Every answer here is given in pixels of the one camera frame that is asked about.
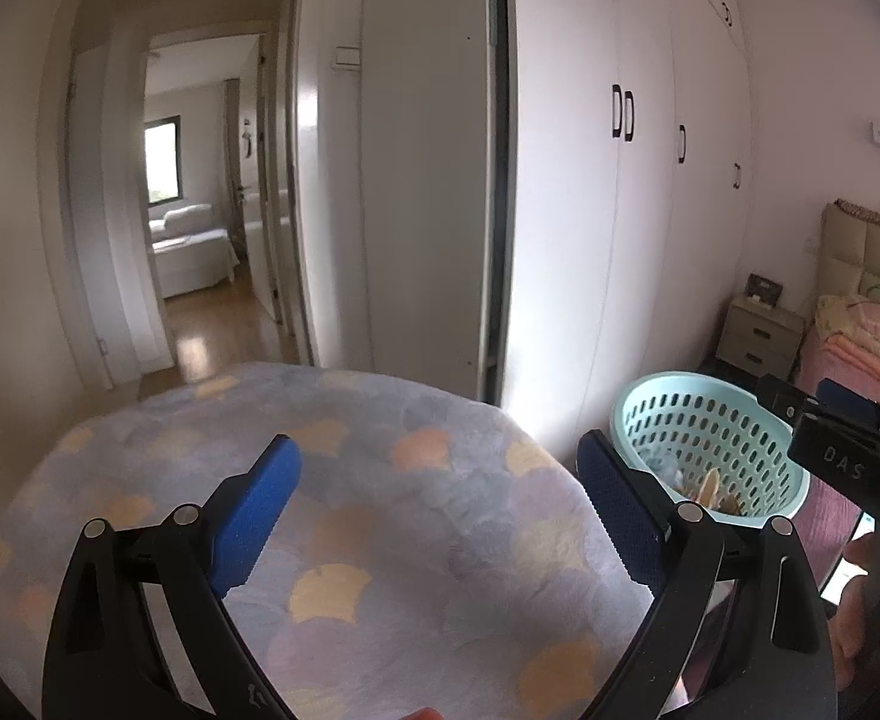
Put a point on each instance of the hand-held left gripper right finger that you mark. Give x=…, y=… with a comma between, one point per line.
x=620, y=517

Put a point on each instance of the purple floor mat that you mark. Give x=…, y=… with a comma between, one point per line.
x=823, y=525

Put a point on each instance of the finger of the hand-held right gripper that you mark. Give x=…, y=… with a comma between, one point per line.
x=853, y=401
x=785, y=394

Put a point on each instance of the white wardrobe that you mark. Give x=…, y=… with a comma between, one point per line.
x=635, y=240

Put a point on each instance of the person's right hand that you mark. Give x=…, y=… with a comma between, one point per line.
x=849, y=630

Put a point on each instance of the yellow floral quilt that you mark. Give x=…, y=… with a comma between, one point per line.
x=838, y=315

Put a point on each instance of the window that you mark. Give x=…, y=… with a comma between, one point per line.
x=161, y=161

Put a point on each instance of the person's left hand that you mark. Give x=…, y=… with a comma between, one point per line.
x=416, y=714

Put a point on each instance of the white sofa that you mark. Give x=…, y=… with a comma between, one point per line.
x=189, y=247

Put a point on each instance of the white light switch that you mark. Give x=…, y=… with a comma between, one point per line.
x=347, y=58

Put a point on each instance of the beige nightstand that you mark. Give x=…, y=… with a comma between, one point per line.
x=755, y=337

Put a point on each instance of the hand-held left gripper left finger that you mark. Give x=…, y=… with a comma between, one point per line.
x=260, y=510

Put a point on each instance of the beige padded headboard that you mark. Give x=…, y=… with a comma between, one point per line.
x=860, y=247

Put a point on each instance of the white room door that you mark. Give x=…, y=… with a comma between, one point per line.
x=264, y=202

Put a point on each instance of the small dark clock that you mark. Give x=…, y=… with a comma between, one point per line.
x=763, y=290

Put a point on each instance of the teal plastic basket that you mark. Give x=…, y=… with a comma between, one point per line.
x=710, y=405

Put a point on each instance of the bed with pink blankets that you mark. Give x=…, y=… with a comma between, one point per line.
x=875, y=349

